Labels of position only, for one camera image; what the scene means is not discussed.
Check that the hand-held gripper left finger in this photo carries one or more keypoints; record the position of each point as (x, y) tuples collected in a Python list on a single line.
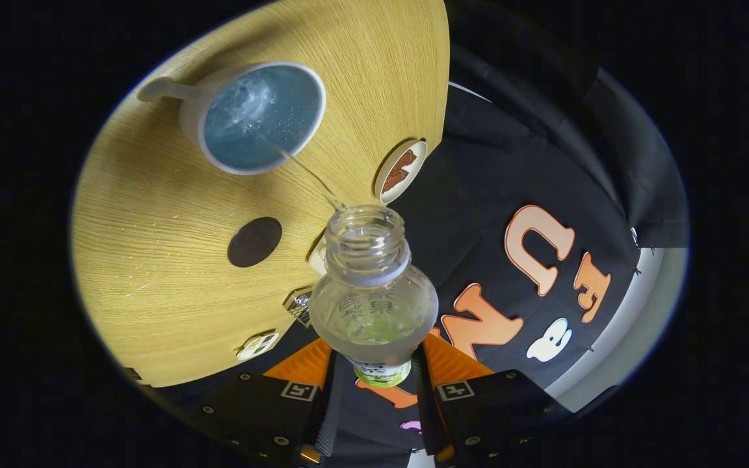
[(264, 409)]

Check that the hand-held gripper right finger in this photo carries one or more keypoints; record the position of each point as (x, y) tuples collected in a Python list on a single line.
[(498, 409)]

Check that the clear plastic juice bottle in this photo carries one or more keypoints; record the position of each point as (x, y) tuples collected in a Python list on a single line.
[(374, 312)]

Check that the dark brown round coaster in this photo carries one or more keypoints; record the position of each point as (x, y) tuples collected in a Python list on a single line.
[(255, 242)]

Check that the white cup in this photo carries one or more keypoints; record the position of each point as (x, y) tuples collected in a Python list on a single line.
[(264, 117)]

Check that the white divided snack tray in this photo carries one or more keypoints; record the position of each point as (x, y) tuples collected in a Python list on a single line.
[(257, 346)]

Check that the white toaster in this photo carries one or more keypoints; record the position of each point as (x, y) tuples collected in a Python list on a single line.
[(318, 257)]

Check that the wooden table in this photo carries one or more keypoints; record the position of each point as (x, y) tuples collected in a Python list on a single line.
[(153, 260)]

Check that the black backdrop cloth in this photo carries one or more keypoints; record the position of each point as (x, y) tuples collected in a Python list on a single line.
[(478, 169)]

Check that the small white plate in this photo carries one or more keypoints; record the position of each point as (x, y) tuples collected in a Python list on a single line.
[(384, 190)]

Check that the brown meat piece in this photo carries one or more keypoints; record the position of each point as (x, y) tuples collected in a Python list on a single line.
[(406, 160), (393, 180)]

